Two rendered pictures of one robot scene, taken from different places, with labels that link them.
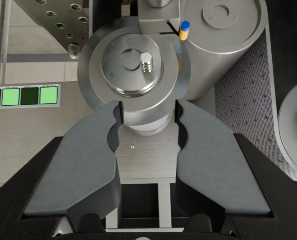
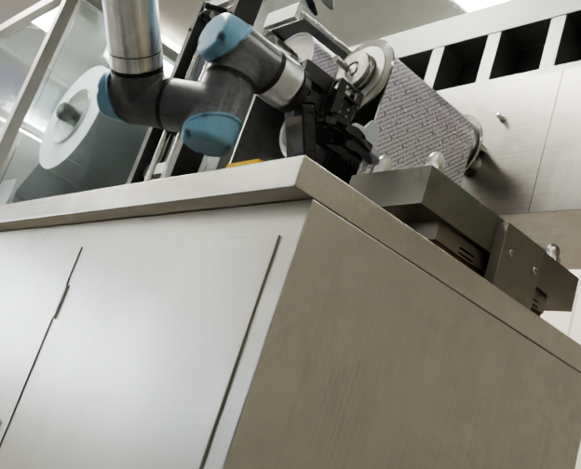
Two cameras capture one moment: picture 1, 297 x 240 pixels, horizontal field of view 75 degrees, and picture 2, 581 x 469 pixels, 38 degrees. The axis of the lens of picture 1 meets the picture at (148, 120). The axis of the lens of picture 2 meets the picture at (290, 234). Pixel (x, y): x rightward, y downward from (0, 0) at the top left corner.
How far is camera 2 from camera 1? 146 cm
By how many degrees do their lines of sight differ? 60
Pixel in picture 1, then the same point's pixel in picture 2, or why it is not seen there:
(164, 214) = (491, 46)
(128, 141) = (506, 126)
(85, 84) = (388, 60)
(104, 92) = (378, 55)
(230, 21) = not seen: hidden behind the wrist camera
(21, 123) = not seen: outside the picture
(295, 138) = (304, 55)
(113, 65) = (360, 64)
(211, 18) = not seen: hidden behind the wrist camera
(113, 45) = (357, 78)
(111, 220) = (556, 24)
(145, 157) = (491, 107)
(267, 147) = (323, 55)
